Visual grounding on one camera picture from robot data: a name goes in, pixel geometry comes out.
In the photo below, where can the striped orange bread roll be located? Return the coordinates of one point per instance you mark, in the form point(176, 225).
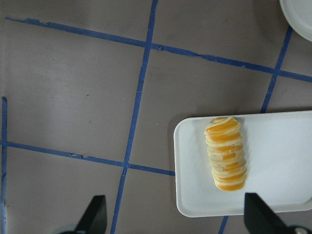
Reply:
point(226, 154)

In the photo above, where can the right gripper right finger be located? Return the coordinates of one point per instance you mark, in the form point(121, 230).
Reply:
point(259, 218)

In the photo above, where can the white rectangular tray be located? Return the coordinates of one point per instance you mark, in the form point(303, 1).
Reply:
point(278, 149)

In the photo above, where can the cream round plate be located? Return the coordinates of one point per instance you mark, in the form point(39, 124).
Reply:
point(298, 14)

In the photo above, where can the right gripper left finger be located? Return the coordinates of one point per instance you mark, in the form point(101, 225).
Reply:
point(94, 219)

